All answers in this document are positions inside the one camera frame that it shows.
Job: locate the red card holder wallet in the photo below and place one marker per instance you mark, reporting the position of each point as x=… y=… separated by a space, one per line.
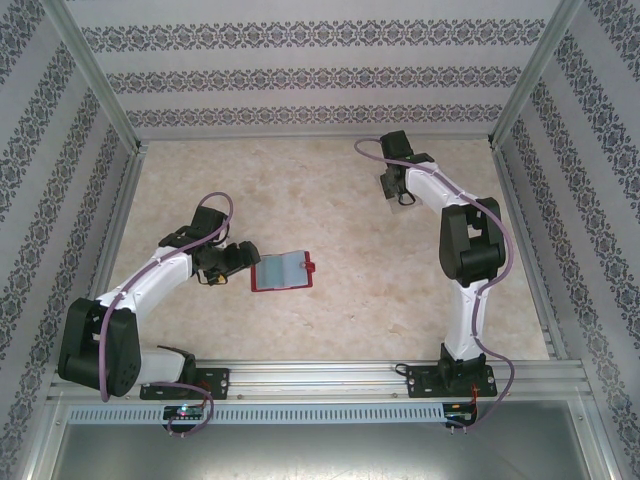
x=285 y=272

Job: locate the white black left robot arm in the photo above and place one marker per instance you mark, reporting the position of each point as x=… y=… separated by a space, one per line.
x=150 y=280

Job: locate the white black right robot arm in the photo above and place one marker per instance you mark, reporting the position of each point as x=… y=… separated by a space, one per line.
x=465 y=320

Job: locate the grey metal shelf panel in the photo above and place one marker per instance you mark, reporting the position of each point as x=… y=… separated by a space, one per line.
x=320 y=455

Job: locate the aluminium back rail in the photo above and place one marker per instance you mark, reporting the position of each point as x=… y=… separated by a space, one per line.
x=320 y=136

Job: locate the aluminium side rail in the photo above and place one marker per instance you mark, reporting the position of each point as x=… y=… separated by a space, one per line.
x=117 y=225
x=515 y=200

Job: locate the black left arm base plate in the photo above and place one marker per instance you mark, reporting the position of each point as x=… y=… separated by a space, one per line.
x=217 y=382

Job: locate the aluminium mounting rail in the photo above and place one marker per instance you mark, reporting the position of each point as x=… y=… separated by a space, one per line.
x=320 y=380

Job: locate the aluminium frame post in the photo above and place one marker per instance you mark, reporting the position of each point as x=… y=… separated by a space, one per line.
x=95 y=75
x=530 y=75

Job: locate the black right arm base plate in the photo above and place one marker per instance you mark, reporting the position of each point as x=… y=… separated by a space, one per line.
x=417 y=385

